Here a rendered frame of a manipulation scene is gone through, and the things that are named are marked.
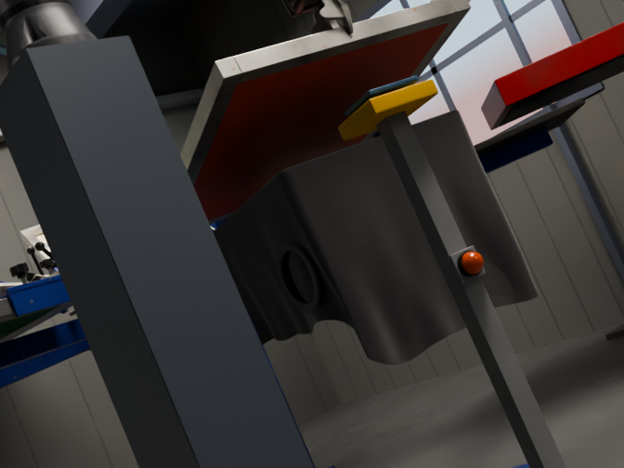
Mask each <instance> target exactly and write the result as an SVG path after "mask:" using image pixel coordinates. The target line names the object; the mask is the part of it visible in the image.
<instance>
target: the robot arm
mask: <svg viewBox="0 0 624 468"><path fill-rule="evenodd" d="M282 1H283V3H284V5H285V6H286V8H287V9H288V11H289V13H290V15H291V16H292V17H295V16H299V15H302V13H306V12H309V11H311V10H312V9H314V14H313V17H314V19H315V22H316V24H315V25H314V26H313V27H312V28H311V30H310V33H311V35H312V34H315V33H322V32H325V31H328V30H332V29H335V28H339V27H340V26H339V25H338V24H337V22H336V20H342V21H343V23H344V26H345V27H346V29H347V30H348V32H349V33H350V34H352V33H353V22H352V19H351V15H350V11H349V8H348V5H347V2H346V0H282ZM286 1H287V2H288V3H289V5H290V7H291V9H292V11H291V10H290V9H289V7H288V5H287V3H286ZM301 12H302V13H301ZM89 40H97V38H96V36H95V35H94V34H92V33H91V32H90V31H89V29H88V28H87V27H86V26H85V24H84V23H83V22H82V21H81V20H80V18H79V17H78V16H77V15H76V14H75V12H74V10H73V8H72V4H71V2H70V0H0V54H2V55H5V56H6V66H7V72H10V70H11V69H12V68H13V66H14V65H15V63H16V62H17V60H18V59H19V57H20V56H21V54H22V53H23V51H24V50H25V48H32V47H39V46H52V45H60V44H68V43H74V42H82V41H89Z"/></svg>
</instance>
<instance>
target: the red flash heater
mask: <svg viewBox="0 0 624 468"><path fill-rule="evenodd" d="M621 72H624V21H623V22H621V23H619V24H618V25H616V26H613V27H611V28H609V29H607V30H604V31H602V32H599V33H597V34H595V35H593V36H591V37H589V38H586V39H584V40H582V41H580V42H578V43H575V44H573V45H571V46H568V47H566V48H564V49H562V50H560V51H557V52H555V53H553V54H551V55H549V56H547V57H545V58H542V59H539V60H537V61H535V62H533V63H531V64H528V65H526V66H525V67H523V68H520V69H518V70H516V71H513V72H510V73H508V74H506V75H504V76H502V77H500V78H498V79H496V80H494V82H493V85H492V86H491V88H490V90H489V92H488V94H487V97H486V99H485V101H484V103H483V105H482V107H481V110H482V112H483V114H484V116H485V118H486V120H487V124H488V126H489V128H490V130H494V129H496V128H498V127H500V126H503V125H505V124H507V123H510V122H512V121H514V120H516V119H519V118H521V117H523V116H525V115H528V114H529V113H531V112H533V111H537V110H539V109H541V108H544V107H546V106H548V105H550V104H552V103H554V102H556V101H558V100H560V99H563V98H566V97H568V96H571V95H573V94H575V93H577V92H579V91H581V90H583V89H585V88H588V87H590V86H592V85H596V84H598V83H600V82H602V81H604V80H606V79H608V78H610V77H613V76H615V75H617V74H619V73H621Z"/></svg>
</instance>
